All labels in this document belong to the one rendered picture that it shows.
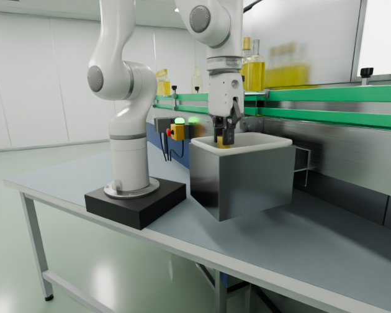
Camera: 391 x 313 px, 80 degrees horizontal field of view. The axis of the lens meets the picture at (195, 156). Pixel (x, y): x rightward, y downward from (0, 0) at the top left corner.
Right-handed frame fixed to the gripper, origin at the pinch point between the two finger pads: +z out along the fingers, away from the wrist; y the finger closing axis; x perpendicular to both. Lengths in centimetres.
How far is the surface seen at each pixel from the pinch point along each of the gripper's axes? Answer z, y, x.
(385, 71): -15.0, -14.8, -38.6
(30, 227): 54, 85, 65
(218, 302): 81, 23, -12
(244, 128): 0.1, 9.0, -13.1
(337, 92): -10.2, -14.3, -22.1
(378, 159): 3.0, -25.8, -20.1
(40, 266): 78, 85, 65
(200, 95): -10.1, 40.8, -13.5
